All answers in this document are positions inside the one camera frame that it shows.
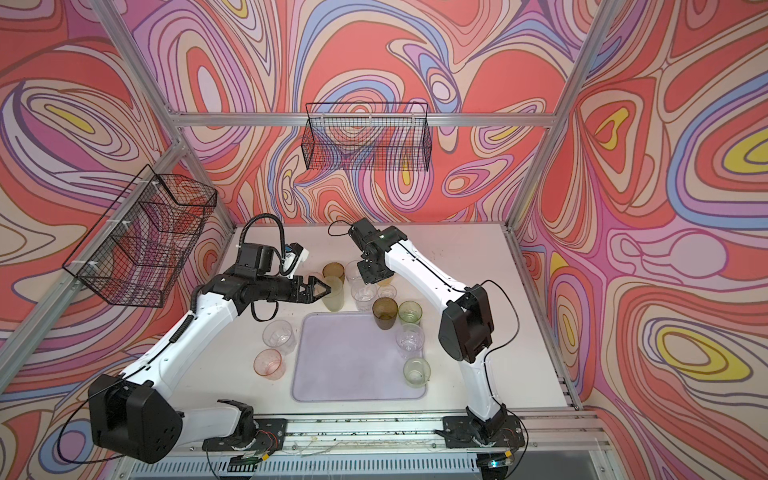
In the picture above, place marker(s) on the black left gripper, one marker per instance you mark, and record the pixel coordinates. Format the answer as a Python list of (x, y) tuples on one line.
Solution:
[(308, 297)]

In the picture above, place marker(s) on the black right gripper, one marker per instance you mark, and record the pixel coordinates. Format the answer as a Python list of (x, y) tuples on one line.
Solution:
[(368, 276)]

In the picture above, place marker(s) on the olive amber textured cup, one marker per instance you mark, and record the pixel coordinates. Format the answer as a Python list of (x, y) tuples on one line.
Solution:
[(385, 311)]

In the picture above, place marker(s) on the small green glass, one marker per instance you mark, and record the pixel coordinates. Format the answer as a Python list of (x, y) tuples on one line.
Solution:
[(410, 312)]

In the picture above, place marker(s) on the clear faceted glass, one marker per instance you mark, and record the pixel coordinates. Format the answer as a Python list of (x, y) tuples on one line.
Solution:
[(410, 340), (364, 295)]

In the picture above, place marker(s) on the pale green textured cup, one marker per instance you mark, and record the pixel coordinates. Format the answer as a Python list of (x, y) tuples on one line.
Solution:
[(416, 372)]

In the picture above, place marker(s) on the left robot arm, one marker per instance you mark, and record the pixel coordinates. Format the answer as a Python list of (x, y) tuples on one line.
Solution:
[(131, 413)]

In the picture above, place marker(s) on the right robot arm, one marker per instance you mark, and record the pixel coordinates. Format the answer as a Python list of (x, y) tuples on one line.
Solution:
[(466, 321)]

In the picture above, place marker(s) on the lavender plastic tray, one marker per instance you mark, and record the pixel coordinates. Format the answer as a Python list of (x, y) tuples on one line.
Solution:
[(345, 356)]

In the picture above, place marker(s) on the dark amber textured cup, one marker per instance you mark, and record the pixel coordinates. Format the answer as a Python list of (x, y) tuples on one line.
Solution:
[(334, 269)]

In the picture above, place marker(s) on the tall pale green cup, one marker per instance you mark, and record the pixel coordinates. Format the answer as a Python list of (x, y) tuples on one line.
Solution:
[(334, 300)]

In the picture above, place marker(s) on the clear tumbler back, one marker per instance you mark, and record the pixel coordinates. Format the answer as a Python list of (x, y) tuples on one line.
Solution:
[(352, 273)]

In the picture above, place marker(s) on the small clear glass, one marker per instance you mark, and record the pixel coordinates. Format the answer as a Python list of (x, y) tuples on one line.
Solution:
[(387, 291)]

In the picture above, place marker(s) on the clear glass left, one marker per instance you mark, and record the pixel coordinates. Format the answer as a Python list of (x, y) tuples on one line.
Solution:
[(279, 335)]

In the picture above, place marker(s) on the pink cup front left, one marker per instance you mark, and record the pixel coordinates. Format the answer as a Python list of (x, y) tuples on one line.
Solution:
[(269, 364)]

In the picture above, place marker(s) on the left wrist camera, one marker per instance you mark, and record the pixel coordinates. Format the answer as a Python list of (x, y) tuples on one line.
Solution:
[(254, 260)]

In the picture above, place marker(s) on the black wire basket back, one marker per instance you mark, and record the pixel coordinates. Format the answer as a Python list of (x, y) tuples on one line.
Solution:
[(367, 136)]

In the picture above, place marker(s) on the black wire basket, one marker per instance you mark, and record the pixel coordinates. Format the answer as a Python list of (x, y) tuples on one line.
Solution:
[(146, 245), (367, 136)]

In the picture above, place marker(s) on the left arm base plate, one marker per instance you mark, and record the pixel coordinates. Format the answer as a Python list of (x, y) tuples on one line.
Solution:
[(266, 435)]

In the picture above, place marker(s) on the black wire basket left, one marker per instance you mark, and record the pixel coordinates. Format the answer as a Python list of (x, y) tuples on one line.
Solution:
[(146, 245)]

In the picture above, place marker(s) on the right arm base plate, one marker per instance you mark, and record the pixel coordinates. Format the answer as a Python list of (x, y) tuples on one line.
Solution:
[(465, 431)]

